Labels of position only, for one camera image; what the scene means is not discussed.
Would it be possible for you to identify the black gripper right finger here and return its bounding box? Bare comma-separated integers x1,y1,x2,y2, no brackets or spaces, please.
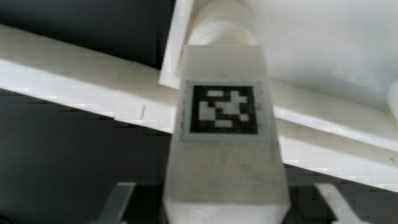
286,183,370,224

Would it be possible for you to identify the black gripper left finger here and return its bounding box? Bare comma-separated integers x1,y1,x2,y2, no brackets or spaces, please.
87,182,162,224

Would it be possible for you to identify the white front fence wall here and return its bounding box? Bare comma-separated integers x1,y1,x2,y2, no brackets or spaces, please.
0,24,398,192

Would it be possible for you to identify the white square tabletop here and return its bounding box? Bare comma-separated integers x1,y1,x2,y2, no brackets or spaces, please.
158,0,398,153

